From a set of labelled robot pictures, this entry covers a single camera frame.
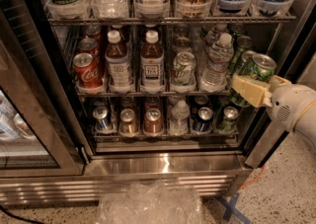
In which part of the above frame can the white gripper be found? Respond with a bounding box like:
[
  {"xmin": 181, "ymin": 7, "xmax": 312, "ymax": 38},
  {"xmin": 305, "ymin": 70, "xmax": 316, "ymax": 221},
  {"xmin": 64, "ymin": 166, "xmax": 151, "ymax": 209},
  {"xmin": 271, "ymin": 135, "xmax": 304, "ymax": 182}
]
[{"xmin": 231, "ymin": 75, "xmax": 316, "ymax": 132}]

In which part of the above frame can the green soda can front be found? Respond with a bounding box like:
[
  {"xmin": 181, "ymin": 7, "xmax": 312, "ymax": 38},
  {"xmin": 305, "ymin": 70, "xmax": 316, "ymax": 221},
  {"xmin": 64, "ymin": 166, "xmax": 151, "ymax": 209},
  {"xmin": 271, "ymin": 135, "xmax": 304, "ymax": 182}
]
[{"xmin": 229, "ymin": 52, "xmax": 277, "ymax": 108}]

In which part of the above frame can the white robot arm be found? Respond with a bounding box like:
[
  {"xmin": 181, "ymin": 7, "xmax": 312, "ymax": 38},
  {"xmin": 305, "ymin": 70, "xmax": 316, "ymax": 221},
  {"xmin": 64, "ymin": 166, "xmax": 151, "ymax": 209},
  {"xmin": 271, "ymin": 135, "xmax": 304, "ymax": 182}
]
[{"xmin": 231, "ymin": 74, "xmax": 316, "ymax": 149}]

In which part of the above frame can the green can bottom shelf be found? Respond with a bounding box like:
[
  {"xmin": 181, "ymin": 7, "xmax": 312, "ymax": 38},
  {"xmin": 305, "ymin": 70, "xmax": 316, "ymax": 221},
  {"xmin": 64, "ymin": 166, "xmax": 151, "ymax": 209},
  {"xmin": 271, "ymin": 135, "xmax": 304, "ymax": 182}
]
[{"xmin": 216, "ymin": 107, "xmax": 239, "ymax": 133}]

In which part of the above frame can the green can second row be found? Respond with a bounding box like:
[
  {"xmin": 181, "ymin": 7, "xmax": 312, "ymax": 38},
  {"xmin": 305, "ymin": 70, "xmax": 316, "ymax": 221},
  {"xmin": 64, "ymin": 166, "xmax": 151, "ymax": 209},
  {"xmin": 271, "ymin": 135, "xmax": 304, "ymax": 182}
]
[{"xmin": 228, "ymin": 36, "xmax": 253, "ymax": 73}]

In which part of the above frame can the clear water bottle middle shelf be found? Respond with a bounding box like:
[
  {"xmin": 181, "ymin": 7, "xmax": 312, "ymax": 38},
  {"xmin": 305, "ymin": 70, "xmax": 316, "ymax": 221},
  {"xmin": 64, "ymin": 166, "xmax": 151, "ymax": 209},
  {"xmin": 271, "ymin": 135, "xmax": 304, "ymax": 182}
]
[{"xmin": 201, "ymin": 33, "xmax": 234, "ymax": 86}]

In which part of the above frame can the green can back row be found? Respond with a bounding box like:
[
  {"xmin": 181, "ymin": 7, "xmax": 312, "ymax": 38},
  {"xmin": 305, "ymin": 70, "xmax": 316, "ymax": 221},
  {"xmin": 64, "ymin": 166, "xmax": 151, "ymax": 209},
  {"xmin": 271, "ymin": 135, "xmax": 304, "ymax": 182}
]
[{"xmin": 229, "ymin": 24, "xmax": 246, "ymax": 39}]

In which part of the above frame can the dark blue can bottom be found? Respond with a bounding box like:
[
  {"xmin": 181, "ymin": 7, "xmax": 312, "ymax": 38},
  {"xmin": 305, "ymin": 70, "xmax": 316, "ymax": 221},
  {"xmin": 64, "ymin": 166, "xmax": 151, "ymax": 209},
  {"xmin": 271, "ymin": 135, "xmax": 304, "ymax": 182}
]
[{"xmin": 193, "ymin": 107, "xmax": 213, "ymax": 132}]

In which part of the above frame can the white green 7up can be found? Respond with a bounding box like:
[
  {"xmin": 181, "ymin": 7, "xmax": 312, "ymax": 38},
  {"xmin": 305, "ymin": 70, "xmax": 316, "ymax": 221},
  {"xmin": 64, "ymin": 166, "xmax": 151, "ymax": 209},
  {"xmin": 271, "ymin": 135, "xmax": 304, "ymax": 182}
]
[{"xmin": 172, "ymin": 51, "xmax": 196, "ymax": 86}]

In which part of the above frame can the water bottle bottom shelf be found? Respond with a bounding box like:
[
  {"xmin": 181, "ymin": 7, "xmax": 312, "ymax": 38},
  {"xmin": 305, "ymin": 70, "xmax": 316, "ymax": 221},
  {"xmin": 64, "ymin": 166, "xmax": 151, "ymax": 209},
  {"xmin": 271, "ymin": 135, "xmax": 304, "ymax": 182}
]
[{"xmin": 169, "ymin": 100, "xmax": 190, "ymax": 135}]

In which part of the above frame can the silver can behind 7up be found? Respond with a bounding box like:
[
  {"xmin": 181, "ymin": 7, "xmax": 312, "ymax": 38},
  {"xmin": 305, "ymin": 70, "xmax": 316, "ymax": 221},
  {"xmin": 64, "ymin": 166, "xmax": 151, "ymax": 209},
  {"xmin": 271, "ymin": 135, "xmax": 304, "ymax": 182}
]
[{"xmin": 172, "ymin": 37, "xmax": 192, "ymax": 53}]

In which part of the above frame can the red can bottom shelf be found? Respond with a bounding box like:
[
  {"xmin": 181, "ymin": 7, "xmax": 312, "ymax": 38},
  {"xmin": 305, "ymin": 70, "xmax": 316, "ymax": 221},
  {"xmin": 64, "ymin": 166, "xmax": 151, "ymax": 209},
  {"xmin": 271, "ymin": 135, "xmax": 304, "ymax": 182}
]
[{"xmin": 144, "ymin": 109, "xmax": 162, "ymax": 133}]

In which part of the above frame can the gold can bottom shelf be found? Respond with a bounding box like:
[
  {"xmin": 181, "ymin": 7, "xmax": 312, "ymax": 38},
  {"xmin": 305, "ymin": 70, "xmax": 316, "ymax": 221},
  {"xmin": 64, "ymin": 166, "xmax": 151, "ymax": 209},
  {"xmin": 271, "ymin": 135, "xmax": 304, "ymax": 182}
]
[{"xmin": 119, "ymin": 109, "xmax": 137, "ymax": 134}]

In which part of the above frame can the steel fridge body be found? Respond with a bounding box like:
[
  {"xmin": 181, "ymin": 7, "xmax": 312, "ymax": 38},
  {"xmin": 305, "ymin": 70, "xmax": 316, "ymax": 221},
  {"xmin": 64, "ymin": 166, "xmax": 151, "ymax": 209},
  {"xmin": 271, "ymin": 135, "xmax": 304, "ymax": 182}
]
[{"xmin": 0, "ymin": 0, "xmax": 316, "ymax": 205}]

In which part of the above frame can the blue can bottom left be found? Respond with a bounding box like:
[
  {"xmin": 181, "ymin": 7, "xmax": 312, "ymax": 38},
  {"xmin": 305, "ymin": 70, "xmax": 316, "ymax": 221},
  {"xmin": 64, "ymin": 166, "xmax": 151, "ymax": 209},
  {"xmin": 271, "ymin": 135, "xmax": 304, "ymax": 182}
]
[{"xmin": 93, "ymin": 107, "xmax": 113, "ymax": 130}]

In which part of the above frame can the front red cola can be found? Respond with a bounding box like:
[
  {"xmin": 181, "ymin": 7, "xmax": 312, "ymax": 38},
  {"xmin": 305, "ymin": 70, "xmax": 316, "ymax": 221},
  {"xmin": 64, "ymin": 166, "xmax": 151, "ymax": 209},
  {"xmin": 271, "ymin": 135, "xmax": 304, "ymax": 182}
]
[{"xmin": 73, "ymin": 53, "xmax": 103, "ymax": 88}]

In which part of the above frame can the red cola can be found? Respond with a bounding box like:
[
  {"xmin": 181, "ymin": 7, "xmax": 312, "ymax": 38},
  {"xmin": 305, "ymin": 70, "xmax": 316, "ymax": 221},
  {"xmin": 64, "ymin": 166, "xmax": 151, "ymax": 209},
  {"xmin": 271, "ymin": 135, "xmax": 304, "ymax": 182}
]
[
  {"xmin": 85, "ymin": 26, "xmax": 102, "ymax": 42},
  {"xmin": 73, "ymin": 53, "xmax": 103, "ymax": 88},
  {"xmin": 78, "ymin": 37, "xmax": 99, "ymax": 57}
]

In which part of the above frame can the glass fridge door left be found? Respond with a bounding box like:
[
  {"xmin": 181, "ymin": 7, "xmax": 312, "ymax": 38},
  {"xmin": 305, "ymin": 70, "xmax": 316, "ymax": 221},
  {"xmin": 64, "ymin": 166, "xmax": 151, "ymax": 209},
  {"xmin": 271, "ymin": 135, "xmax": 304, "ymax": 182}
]
[{"xmin": 0, "ymin": 15, "xmax": 83, "ymax": 178}]

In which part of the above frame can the right brown tea bottle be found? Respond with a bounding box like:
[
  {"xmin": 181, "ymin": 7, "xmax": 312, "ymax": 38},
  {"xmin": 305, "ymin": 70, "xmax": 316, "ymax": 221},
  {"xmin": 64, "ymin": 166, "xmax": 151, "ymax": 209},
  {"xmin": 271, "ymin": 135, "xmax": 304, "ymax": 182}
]
[{"xmin": 140, "ymin": 31, "xmax": 164, "ymax": 87}]

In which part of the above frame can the brown tea bottle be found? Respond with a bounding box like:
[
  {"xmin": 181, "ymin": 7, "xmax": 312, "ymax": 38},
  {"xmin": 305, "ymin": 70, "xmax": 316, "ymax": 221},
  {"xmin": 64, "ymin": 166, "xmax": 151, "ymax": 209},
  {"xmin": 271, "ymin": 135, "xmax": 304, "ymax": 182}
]
[
  {"xmin": 105, "ymin": 30, "xmax": 131, "ymax": 87},
  {"xmin": 140, "ymin": 31, "xmax": 164, "ymax": 87}
]

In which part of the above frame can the blue tape cross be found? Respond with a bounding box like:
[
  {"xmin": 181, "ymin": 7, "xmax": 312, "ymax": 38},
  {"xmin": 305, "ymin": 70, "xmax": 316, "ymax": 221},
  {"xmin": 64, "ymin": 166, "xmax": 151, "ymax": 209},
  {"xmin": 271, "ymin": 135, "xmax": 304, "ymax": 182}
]
[{"xmin": 216, "ymin": 192, "xmax": 251, "ymax": 224}]

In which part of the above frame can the left brown tea bottle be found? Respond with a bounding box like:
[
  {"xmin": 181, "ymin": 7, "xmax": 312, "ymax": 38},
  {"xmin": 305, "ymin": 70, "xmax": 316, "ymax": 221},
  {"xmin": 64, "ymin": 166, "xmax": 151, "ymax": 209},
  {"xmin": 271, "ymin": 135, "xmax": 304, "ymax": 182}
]
[{"xmin": 105, "ymin": 30, "xmax": 131, "ymax": 87}]

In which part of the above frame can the crumpled clear plastic bag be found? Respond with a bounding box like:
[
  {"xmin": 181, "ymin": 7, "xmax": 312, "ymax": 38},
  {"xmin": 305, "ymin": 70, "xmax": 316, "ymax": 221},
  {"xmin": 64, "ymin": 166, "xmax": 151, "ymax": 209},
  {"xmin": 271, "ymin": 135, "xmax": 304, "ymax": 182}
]
[{"xmin": 95, "ymin": 182, "xmax": 201, "ymax": 224}]

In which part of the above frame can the orange cable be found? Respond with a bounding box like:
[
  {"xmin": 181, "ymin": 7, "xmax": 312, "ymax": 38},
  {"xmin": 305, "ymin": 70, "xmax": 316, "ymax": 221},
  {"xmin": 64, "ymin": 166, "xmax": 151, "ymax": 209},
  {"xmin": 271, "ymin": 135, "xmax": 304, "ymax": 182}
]
[{"xmin": 239, "ymin": 164, "xmax": 268, "ymax": 190}]

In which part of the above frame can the middle wire shelf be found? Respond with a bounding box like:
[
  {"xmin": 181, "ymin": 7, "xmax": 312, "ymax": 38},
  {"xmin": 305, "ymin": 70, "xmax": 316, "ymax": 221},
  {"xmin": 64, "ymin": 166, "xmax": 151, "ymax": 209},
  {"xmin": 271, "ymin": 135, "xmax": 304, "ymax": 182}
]
[{"xmin": 75, "ymin": 84, "xmax": 238, "ymax": 98}]

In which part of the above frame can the wire shelf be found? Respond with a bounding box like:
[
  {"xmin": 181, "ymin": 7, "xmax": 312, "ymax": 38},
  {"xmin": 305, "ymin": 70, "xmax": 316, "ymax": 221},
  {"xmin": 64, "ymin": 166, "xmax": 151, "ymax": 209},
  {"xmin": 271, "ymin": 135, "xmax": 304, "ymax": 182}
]
[
  {"xmin": 48, "ymin": 13, "xmax": 296, "ymax": 26},
  {"xmin": 75, "ymin": 84, "xmax": 238, "ymax": 98}
]

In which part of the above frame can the top wire shelf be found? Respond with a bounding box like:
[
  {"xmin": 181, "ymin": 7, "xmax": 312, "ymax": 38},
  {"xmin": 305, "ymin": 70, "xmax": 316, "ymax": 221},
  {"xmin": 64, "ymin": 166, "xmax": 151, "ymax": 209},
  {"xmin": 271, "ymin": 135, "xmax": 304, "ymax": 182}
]
[{"xmin": 48, "ymin": 13, "xmax": 296, "ymax": 26}]

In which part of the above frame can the black cable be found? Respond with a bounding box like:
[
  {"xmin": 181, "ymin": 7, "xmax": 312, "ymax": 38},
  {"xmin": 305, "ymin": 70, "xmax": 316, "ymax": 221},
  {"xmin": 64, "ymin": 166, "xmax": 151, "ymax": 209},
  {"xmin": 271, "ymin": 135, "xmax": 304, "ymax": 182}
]
[{"xmin": 0, "ymin": 204, "xmax": 45, "ymax": 224}]

